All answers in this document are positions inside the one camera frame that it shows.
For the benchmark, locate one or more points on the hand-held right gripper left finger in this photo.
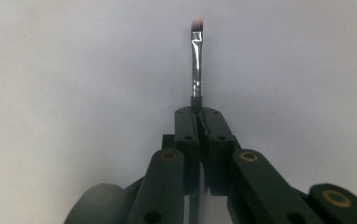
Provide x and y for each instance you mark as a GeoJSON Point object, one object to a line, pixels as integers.
{"type": "Point", "coordinates": [190, 146]}

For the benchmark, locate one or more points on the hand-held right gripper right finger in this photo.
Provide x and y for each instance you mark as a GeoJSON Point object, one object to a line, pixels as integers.
{"type": "Point", "coordinates": [217, 155]}

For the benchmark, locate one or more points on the thin black makeup brush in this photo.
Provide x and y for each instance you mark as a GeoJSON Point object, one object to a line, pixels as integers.
{"type": "Point", "coordinates": [196, 62]}

